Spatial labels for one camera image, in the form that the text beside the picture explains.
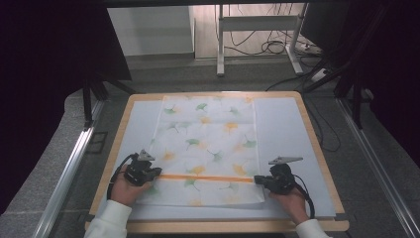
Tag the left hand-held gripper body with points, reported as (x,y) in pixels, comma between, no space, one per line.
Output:
(138,170)

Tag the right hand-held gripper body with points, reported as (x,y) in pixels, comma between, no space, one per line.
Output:
(282,180)

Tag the white leaf-print cloth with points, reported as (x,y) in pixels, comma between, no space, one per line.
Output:
(208,142)

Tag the person's right hand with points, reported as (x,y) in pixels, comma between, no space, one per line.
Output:
(294,205)

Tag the person's left hand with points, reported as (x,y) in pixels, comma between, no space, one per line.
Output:
(124,193)

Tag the dark floor plate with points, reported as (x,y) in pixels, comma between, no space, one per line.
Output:
(97,142)

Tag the white table mat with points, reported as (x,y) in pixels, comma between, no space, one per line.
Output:
(284,129)

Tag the wooden table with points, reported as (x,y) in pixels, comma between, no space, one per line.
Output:
(214,227)

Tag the black metal stand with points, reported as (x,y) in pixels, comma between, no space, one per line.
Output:
(356,99)
(87,102)

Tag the white power strip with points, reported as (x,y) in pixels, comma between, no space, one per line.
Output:
(320,75)

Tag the white cabinet panel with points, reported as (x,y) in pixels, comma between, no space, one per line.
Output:
(148,29)

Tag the dark curtain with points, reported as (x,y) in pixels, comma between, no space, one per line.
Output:
(399,82)
(39,66)

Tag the aluminium rail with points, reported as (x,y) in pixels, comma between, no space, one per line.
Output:
(376,165)
(67,175)

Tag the white metal desk frame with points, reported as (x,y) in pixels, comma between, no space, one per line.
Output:
(259,23)

